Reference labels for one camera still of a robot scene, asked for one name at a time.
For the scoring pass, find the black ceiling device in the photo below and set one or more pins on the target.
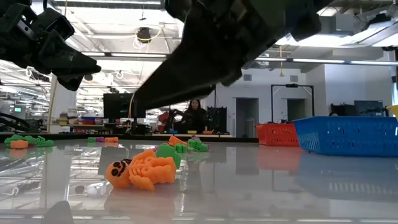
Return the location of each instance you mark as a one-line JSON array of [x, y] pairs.
[[144, 34]]

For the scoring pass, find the small yellow background bin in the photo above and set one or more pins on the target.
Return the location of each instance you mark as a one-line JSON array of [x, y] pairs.
[[192, 132]]

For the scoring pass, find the dark screen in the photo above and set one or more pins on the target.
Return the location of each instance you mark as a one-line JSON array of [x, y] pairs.
[[370, 108]]

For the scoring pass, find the red plastic basket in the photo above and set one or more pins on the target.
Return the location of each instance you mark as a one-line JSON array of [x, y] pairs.
[[276, 135]]

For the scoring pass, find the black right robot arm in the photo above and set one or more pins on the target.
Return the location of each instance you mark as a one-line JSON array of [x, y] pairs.
[[303, 26]]

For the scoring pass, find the white building column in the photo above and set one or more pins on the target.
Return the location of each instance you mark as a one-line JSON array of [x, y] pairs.
[[65, 105]]

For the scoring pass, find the person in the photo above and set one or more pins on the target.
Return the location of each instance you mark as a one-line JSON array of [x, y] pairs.
[[194, 119]]

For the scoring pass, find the small orange background bin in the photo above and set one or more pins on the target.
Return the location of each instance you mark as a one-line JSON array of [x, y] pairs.
[[207, 132]]

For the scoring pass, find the black metal frame rig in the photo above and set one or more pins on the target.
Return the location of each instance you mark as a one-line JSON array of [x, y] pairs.
[[292, 85]]

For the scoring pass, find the yellow plastic basket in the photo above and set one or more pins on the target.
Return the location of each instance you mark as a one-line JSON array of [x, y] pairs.
[[394, 110]]

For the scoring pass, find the blue plastic basket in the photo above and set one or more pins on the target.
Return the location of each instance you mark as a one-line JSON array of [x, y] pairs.
[[348, 135]]

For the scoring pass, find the black background equipment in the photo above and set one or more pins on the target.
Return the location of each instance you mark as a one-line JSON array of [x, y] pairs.
[[342, 110]]

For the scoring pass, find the small blue background bin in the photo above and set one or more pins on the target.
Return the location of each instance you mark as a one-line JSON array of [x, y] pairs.
[[173, 132]]

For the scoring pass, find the green exit sign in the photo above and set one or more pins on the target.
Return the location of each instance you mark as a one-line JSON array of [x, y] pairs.
[[17, 109]]

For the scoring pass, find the wall vent grille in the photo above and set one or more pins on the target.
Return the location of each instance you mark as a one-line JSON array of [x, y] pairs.
[[293, 78], [247, 77]]

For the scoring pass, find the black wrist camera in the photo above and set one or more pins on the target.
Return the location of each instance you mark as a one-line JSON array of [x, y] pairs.
[[177, 7], [57, 25]]

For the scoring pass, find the long LED light bar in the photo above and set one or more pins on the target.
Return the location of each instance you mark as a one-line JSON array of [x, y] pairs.
[[140, 55]]

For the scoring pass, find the orange skeleton toy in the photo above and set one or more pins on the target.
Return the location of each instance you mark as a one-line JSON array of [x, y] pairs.
[[177, 140], [144, 154], [155, 174], [111, 139], [19, 144]]

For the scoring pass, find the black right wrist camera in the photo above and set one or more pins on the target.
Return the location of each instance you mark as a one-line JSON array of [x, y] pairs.
[[177, 7]]

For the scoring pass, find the black monitor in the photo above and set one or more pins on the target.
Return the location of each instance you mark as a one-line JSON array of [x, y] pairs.
[[118, 105]]

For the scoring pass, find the shelf with coloured boxes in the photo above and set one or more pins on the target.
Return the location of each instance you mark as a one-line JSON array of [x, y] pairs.
[[81, 119]]

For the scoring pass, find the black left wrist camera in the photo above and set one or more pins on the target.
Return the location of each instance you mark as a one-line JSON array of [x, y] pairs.
[[57, 25]]

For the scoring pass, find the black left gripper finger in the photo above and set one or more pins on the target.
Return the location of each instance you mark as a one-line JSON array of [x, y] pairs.
[[68, 62], [71, 83]]

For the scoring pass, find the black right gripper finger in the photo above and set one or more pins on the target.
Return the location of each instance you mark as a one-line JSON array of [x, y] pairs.
[[180, 84]]

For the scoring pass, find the green and purple toy cluster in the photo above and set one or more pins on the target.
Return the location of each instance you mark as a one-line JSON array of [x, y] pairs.
[[199, 145]]

